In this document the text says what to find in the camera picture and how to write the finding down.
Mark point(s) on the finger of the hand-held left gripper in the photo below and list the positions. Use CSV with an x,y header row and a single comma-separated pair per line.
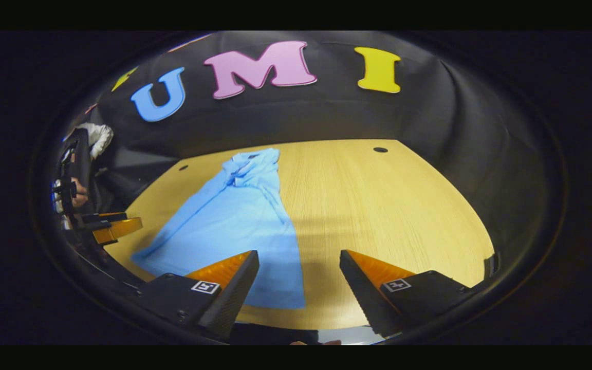
x,y
121,227
100,218

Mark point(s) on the light blue T-shirt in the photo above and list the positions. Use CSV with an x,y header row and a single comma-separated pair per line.
x,y
234,221

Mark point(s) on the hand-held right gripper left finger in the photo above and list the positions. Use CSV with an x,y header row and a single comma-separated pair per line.
x,y
232,300

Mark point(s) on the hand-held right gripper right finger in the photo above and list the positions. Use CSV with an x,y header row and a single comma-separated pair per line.
x,y
365,303

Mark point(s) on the black backdrop cloth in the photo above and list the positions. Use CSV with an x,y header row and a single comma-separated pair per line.
x,y
429,118

